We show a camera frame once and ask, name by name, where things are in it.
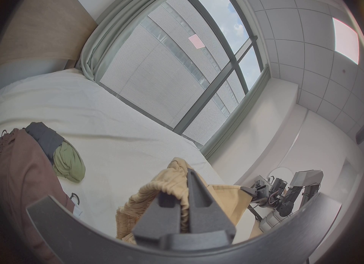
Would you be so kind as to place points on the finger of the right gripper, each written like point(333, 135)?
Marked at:
point(248, 193)

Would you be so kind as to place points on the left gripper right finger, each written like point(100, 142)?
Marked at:
point(204, 214)

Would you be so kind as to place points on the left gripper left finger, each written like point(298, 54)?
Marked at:
point(159, 220)

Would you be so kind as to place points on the tan shorts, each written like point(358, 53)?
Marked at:
point(227, 200)

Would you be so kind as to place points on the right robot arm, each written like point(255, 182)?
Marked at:
point(307, 179)

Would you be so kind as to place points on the bed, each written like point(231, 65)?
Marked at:
point(113, 120)

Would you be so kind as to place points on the white garment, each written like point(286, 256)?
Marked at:
point(77, 211)

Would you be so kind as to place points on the green garment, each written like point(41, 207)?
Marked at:
point(69, 163)

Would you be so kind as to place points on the brown garment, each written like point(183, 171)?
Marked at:
point(25, 177)

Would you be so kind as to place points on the black garment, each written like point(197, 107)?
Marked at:
point(45, 137)

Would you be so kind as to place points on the window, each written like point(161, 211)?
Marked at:
point(176, 58)

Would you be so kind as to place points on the ceiling light panel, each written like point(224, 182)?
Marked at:
point(345, 40)

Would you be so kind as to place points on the grey-green curtain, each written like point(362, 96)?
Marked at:
point(113, 29)

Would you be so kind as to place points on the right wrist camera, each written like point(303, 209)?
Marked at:
point(261, 187)

